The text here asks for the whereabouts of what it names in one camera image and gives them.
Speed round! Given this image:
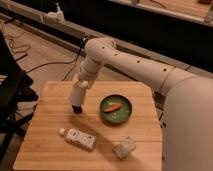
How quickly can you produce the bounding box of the white ceramic cup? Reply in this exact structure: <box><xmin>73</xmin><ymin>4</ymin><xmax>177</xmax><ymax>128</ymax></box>
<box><xmin>69</xmin><ymin>86</ymin><xmax>87</xmax><ymax>107</ymax></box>

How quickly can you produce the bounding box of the green bowl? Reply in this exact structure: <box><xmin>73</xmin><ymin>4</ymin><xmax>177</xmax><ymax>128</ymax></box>
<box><xmin>99</xmin><ymin>94</ymin><xmax>132</xmax><ymax>124</ymax></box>

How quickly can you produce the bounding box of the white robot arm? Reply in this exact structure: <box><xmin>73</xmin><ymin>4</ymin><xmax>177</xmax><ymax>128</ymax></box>
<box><xmin>78</xmin><ymin>37</ymin><xmax>213</xmax><ymax>171</ymax></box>

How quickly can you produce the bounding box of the orange carrot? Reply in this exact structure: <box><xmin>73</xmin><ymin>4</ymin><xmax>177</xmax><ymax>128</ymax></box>
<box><xmin>104</xmin><ymin>103</ymin><xmax>122</xmax><ymax>113</ymax></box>

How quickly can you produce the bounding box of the black floor cable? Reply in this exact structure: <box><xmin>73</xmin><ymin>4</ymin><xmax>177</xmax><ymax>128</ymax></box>
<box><xmin>25</xmin><ymin>35</ymin><xmax>90</xmax><ymax>82</ymax></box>

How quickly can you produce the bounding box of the wooden rail beam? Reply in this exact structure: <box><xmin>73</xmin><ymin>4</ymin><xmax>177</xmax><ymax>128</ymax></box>
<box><xmin>0</xmin><ymin>0</ymin><xmax>213</xmax><ymax>77</ymax></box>

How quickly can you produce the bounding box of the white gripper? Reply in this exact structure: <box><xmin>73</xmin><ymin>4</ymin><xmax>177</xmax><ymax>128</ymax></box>
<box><xmin>72</xmin><ymin>63</ymin><xmax>100</xmax><ymax>89</ymax></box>

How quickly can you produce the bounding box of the white plastic bottle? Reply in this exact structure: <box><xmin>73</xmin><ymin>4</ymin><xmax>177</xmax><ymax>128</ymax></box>
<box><xmin>59</xmin><ymin>128</ymin><xmax>96</xmax><ymax>151</ymax></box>

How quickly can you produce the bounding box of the black chair frame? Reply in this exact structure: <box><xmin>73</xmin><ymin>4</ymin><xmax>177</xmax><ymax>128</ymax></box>
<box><xmin>0</xmin><ymin>31</ymin><xmax>38</xmax><ymax>163</ymax></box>

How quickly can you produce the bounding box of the black eraser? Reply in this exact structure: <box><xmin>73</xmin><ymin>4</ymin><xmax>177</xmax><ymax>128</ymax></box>
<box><xmin>72</xmin><ymin>105</ymin><xmax>82</xmax><ymax>114</ymax></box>

